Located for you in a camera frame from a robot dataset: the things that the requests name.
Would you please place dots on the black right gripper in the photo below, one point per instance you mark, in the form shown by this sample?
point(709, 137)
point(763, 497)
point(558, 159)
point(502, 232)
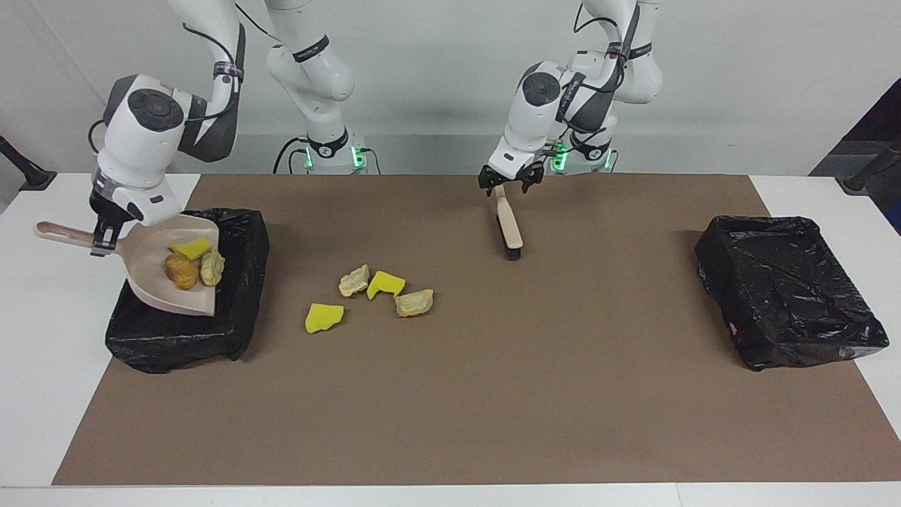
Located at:
point(107, 220)

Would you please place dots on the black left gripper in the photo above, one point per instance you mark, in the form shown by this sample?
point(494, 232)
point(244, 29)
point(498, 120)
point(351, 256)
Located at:
point(510, 180)

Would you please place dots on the beige brush black bristles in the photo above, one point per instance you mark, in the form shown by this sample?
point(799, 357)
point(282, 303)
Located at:
point(508, 222)

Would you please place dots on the beige plastic dustpan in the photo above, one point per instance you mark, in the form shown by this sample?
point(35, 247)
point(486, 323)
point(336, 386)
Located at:
point(151, 296)

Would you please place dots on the brown bread roll toy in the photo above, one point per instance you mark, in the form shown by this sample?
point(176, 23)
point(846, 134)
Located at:
point(181, 272)

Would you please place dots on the yellow green sponge piece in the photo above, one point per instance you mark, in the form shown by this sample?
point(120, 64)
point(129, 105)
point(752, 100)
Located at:
point(191, 248)

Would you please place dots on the striped croissant toy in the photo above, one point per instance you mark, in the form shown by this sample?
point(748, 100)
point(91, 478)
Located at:
point(212, 268)

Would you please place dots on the notched yellow sponge piece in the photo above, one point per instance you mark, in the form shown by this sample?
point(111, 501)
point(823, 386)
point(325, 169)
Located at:
point(385, 284)

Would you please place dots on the chunky beige stone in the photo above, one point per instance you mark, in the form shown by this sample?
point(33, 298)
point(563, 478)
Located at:
point(354, 281)

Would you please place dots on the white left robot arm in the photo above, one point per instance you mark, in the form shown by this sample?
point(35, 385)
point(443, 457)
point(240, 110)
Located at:
point(535, 120)

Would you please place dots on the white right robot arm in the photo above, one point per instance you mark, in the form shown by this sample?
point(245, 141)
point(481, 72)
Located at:
point(141, 141)

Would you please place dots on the black bagged bin pink spot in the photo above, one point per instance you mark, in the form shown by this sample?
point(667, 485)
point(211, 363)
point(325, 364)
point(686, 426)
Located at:
point(781, 289)

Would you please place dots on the black stand leg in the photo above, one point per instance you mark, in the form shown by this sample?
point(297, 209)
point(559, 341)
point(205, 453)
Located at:
point(24, 169)
point(873, 169)

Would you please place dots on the brown paper table mat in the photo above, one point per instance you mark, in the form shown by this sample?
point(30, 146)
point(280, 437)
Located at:
point(422, 422)

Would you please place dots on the white wall power strip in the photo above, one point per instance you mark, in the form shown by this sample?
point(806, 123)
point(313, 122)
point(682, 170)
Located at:
point(130, 151)

